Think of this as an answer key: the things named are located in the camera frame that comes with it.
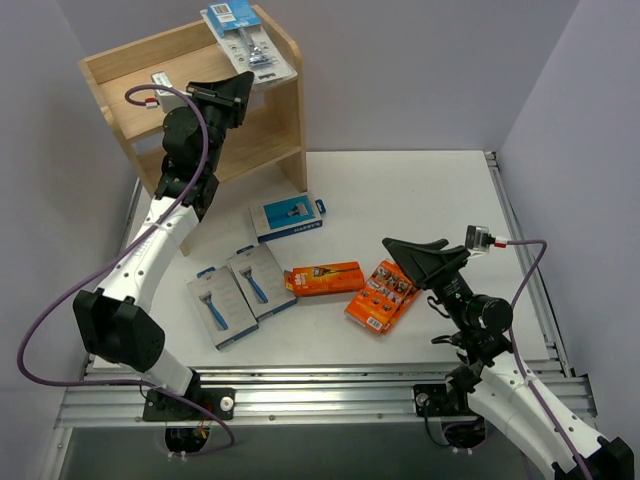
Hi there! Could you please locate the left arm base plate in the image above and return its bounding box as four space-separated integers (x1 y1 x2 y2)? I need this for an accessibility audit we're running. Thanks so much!
142 387 236 422

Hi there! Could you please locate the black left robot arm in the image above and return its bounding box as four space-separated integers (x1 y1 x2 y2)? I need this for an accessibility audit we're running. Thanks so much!
73 72 254 419

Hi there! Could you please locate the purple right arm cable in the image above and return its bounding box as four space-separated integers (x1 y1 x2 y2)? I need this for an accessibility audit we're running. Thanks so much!
492 239 596 480

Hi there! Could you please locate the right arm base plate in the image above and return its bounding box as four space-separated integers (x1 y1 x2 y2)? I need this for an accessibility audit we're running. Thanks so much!
412 383 476 418

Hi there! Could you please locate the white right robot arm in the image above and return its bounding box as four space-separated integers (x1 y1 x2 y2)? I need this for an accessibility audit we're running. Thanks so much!
382 238 635 479

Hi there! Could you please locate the grey harry's razor box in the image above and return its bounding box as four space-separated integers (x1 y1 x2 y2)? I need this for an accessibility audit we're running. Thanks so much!
227 244 297 322
187 266 259 350

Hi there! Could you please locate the orange razor cartridge pack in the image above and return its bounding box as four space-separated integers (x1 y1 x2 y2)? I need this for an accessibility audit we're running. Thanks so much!
345 259 419 335

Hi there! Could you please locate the orange Gillette Fusion box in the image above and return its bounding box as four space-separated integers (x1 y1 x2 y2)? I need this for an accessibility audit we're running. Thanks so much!
284 261 365 297

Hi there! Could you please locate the blue Harry's razor box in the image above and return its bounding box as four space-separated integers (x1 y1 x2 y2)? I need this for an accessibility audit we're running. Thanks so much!
248 194 326 243

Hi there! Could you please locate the Gillette blue razor blister pack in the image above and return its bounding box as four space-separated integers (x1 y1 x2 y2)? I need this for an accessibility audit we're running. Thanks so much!
219 40 297 91

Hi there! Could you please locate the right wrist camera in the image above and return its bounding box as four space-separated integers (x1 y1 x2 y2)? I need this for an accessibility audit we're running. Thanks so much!
464 225 491 257

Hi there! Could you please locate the aluminium table frame rail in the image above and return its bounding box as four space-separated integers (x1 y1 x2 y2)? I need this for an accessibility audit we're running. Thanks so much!
54 149 599 429

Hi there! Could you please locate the wooden two-tier shelf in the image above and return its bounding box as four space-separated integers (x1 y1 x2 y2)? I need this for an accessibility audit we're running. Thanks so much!
79 6 307 194

